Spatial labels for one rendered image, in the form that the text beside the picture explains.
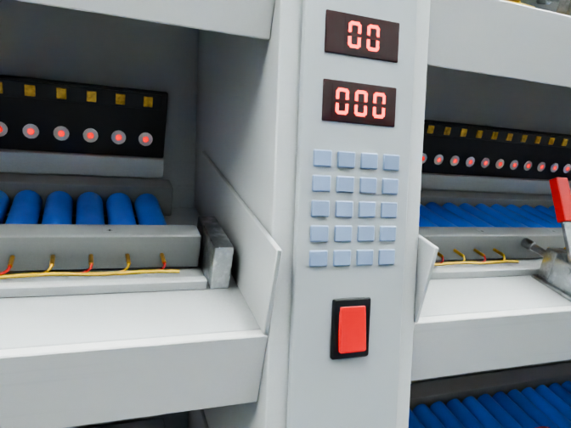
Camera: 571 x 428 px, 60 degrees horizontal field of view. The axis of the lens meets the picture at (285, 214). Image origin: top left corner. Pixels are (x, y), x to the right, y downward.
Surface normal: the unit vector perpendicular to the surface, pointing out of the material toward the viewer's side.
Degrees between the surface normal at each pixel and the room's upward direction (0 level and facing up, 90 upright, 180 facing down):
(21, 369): 108
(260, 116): 90
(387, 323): 90
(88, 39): 90
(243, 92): 90
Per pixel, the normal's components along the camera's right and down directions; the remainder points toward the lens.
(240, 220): -0.92, -0.01
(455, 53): 0.35, 0.37
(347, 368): 0.38, 0.06
